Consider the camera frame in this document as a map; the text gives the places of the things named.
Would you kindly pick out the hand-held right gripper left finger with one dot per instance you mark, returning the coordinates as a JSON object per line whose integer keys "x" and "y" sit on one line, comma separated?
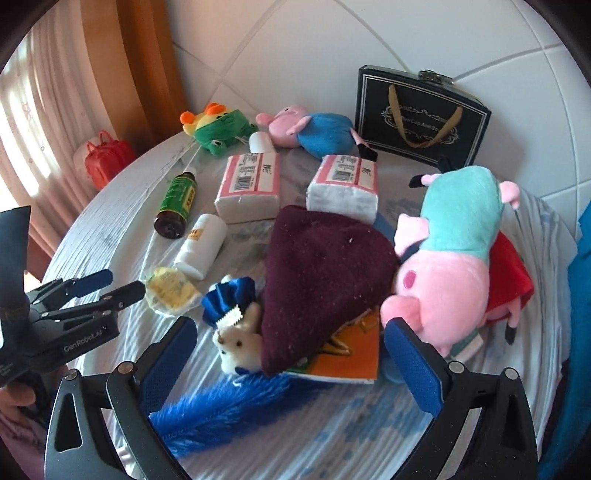
{"x": 166, "y": 369}

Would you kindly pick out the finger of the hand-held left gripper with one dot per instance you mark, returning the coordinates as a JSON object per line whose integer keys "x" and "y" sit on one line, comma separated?
{"x": 127, "y": 293}
{"x": 92, "y": 280}

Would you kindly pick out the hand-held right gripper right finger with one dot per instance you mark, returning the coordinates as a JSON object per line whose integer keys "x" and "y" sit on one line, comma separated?
{"x": 415, "y": 369}

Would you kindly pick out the yellow plastic packet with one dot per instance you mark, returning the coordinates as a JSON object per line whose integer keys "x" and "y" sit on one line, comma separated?
{"x": 171, "y": 290}

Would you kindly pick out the maroon knit cloth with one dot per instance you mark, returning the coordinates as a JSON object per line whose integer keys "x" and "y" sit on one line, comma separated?
{"x": 323, "y": 277}

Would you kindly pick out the pig plush teal outfit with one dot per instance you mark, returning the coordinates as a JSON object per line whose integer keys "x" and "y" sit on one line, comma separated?
{"x": 457, "y": 240}

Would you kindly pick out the cloth-covered round desktop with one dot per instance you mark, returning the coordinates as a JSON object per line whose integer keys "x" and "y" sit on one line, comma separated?
{"x": 115, "y": 221}

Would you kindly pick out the person's left hand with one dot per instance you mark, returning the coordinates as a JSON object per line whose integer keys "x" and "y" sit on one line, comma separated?
{"x": 21, "y": 397}

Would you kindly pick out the orange green box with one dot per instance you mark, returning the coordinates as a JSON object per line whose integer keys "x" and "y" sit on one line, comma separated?
{"x": 351, "y": 360}

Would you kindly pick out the small white bear plush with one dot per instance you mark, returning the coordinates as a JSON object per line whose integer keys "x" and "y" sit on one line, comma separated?
{"x": 238, "y": 341}

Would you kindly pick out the white bottle orange label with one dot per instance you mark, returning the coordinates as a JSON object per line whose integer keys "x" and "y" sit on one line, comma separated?
{"x": 203, "y": 244}

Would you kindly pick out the brown bottle green label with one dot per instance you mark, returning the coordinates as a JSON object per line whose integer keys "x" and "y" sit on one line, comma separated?
{"x": 178, "y": 203}

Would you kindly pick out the person's pink clothing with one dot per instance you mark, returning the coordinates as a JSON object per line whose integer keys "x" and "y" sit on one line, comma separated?
{"x": 18, "y": 447}

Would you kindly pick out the red mini suitcase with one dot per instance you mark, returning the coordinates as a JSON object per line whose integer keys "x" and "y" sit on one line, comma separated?
{"x": 108, "y": 159}

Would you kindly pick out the pig plush red dress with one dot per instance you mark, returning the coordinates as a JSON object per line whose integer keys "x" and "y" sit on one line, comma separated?
{"x": 508, "y": 277}

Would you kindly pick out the pink white tissue pack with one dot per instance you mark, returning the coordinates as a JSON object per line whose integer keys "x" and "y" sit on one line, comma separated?
{"x": 249, "y": 184}
{"x": 344, "y": 189}

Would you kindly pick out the sheer curtain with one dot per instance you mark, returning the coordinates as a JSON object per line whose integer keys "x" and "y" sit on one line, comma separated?
{"x": 55, "y": 115}

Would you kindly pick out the green frog plush toy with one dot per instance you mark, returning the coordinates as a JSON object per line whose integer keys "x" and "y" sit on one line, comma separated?
{"x": 217, "y": 129}

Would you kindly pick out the white tube bottle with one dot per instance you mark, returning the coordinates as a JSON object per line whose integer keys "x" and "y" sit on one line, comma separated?
{"x": 262, "y": 143}

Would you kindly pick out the pig plush blue outfit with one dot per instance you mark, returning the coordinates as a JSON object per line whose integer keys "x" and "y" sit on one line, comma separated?
{"x": 314, "y": 129}

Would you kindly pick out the black gift box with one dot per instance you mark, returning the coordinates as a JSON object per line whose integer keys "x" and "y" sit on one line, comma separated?
{"x": 415, "y": 115}

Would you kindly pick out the brown wooden frame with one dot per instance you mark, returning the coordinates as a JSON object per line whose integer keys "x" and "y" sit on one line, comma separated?
{"x": 152, "y": 60}

